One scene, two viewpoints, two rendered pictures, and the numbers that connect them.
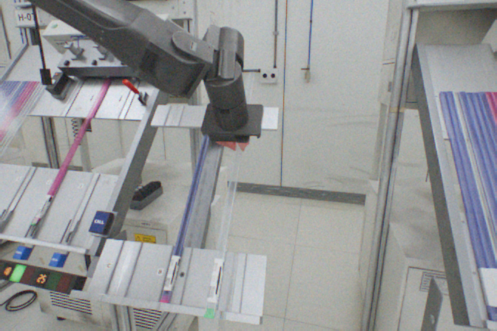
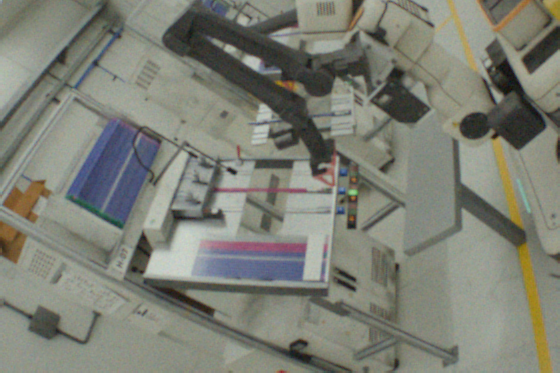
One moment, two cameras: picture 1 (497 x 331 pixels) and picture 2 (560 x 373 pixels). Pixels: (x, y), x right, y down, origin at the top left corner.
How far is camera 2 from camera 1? 2.34 m
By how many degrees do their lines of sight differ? 61
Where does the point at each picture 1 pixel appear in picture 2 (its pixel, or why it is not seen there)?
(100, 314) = (384, 300)
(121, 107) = (242, 175)
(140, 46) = not seen: hidden behind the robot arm
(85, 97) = (227, 200)
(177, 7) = (168, 147)
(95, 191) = (304, 169)
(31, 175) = (292, 209)
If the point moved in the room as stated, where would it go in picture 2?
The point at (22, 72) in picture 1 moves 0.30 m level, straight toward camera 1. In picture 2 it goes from (182, 263) to (218, 196)
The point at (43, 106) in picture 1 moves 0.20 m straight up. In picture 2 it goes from (229, 227) to (187, 204)
